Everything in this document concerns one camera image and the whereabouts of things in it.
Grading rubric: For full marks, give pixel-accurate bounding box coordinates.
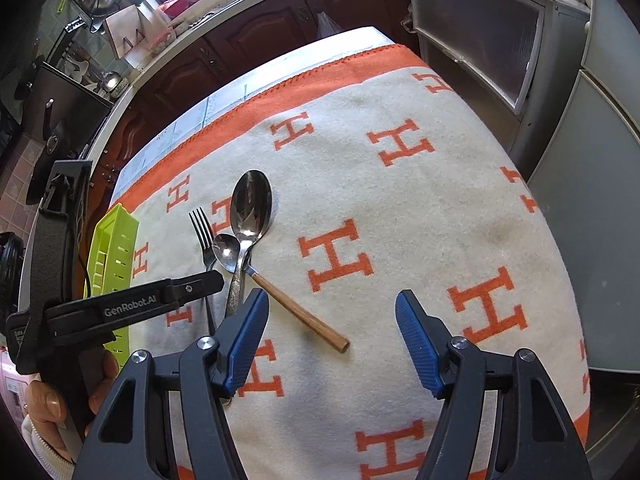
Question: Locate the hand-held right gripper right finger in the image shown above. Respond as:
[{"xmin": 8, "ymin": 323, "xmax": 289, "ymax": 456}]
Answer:
[{"xmin": 395, "ymin": 289, "xmax": 593, "ymax": 480}]

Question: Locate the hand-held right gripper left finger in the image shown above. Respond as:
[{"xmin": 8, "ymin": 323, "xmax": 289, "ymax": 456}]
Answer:
[{"xmin": 72, "ymin": 290, "xmax": 271, "ymax": 480}]

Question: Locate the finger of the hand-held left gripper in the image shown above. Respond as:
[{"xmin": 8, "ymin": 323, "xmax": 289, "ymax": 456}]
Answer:
[
  {"xmin": 5, "ymin": 269, "xmax": 225, "ymax": 361},
  {"xmin": 27, "ymin": 159, "xmax": 96, "ymax": 315}
]

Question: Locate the green plastic cutlery tray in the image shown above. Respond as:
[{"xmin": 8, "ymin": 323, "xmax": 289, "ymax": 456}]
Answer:
[{"xmin": 84, "ymin": 203, "xmax": 140, "ymax": 368}]

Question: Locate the metal fork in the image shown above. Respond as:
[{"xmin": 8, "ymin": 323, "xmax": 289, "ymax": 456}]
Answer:
[{"xmin": 188, "ymin": 207, "xmax": 218, "ymax": 336}]

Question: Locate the metal spoon with wooden handle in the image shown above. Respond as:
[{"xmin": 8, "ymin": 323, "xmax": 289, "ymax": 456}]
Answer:
[{"xmin": 231, "ymin": 170, "xmax": 351, "ymax": 353}]

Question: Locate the person's left forearm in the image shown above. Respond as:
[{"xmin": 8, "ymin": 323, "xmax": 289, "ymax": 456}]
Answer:
[{"xmin": 20, "ymin": 417, "xmax": 76, "ymax": 466}]

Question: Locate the person's left hand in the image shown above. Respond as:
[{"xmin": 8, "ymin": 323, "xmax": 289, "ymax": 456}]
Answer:
[{"xmin": 22, "ymin": 347, "xmax": 121, "ymax": 466}]

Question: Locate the black electric pressure cooker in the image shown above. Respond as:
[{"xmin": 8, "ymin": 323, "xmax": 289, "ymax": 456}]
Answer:
[{"xmin": 0, "ymin": 232, "xmax": 26, "ymax": 306}]

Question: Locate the pink rice cooker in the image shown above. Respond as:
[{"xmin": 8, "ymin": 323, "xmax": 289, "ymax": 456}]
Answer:
[{"xmin": 0, "ymin": 350, "xmax": 31, "ymax": 431}]

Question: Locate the gas stove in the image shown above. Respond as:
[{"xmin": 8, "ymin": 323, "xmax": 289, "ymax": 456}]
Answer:
[{"xmin": 30, "ymin": 62, "xmax": 116, "ymax": 161}]

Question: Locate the orange and white printed blanket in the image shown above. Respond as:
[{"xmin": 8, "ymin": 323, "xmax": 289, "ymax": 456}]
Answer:
[{"xmin": 107, "ymin": 44, "xmax": 593, "ymax": 480}]

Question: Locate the small steel pot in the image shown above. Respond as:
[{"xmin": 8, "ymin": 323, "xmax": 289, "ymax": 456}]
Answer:
[{"xmin": 100, "ymin": 71, "xmax": 126, "ymax": 96}]

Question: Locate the grey refrigerator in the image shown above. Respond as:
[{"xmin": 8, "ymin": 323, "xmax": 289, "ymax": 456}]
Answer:
[{"xmin": 520, "ymin": 0, "xmax": 640, "ymax": 461}]

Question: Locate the cutting board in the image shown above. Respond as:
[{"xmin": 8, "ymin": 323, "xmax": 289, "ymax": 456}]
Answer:
[{"xmin": 102, "ymin": 4, "xmax": 171, "ymax": 61}]

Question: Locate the pink food container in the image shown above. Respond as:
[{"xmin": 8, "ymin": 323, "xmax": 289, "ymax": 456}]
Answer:
[{"xmin": 157, "ymin": 0, "xmax": 196, "ymax": 18}]

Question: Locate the black cable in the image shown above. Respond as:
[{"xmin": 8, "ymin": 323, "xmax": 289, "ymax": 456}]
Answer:
[{"xmin": 75, "ymin": 200, "xmax": 93, "ymax": 306}]

